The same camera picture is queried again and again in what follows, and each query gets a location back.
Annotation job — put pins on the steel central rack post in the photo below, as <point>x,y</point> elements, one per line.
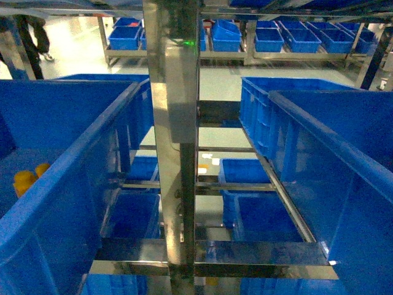
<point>173,51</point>

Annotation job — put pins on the blue bin behind left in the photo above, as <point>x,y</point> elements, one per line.
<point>141,119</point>

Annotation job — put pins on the person legs dark trousers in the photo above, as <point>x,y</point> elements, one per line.
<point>27,31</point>

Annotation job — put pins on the steel front cross beam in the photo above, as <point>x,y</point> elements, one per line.
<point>294,260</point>

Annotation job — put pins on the lower right blue bin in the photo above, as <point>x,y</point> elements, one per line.
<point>253,216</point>

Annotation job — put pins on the lower left blue bin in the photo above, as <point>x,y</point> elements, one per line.
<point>136,211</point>

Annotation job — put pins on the large blue bin left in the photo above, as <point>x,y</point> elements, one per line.
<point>50,235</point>

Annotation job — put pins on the large blue bin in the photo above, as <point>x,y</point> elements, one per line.
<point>332,151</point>
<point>50,235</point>

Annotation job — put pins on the yellow toy building block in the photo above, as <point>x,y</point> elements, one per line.
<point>24,179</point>

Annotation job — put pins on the large blue bin right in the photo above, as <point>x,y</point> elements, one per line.
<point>332,151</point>

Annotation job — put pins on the far steel bin rack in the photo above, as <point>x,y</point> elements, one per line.
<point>272,40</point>

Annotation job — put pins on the blue bin behind right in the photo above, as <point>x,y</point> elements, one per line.
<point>255,108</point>

